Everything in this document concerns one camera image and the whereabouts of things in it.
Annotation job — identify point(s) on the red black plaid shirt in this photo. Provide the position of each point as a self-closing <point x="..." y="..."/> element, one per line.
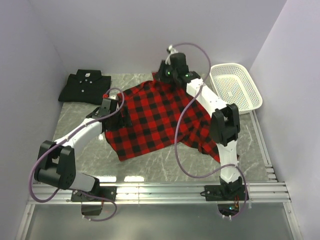
<point x="155" y="110"/>

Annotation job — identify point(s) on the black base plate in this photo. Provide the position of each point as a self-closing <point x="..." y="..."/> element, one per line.
<point x="224" y="193"/>
<point x="105" y="192"/>

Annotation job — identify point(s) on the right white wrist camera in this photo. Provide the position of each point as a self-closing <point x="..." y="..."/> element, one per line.
<point x="170" y="50"/>

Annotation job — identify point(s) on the white plastic mesh basket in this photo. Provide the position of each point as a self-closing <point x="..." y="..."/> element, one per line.
<point x="233" y="83"/>

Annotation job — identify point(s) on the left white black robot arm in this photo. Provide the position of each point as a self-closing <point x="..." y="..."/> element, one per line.
<point x="56" y="164"/>

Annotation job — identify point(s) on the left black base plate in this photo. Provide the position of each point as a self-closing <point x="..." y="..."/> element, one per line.
<point x="105" y="192"/>

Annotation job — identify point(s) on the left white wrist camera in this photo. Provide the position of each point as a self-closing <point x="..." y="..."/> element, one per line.
<point x="110" y="96"/>

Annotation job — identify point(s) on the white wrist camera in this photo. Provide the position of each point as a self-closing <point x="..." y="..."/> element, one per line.
<point x="170" y="50"/>
<point x="110" y="96"/>

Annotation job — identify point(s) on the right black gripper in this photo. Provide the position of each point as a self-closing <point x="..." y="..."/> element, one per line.
<point x="160" y="74"/>

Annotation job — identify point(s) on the folded black button shirt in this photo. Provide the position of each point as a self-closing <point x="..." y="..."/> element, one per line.
<point x="86" y="86"/>

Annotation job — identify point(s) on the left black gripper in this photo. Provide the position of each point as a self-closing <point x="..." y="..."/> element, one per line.
<point x="124" y="121"/>

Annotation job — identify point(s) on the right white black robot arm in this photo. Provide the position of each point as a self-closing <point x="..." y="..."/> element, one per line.
<point x="224" y="118"/>

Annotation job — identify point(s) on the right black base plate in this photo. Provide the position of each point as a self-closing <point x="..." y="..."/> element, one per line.
<point x="224" y="193"/>

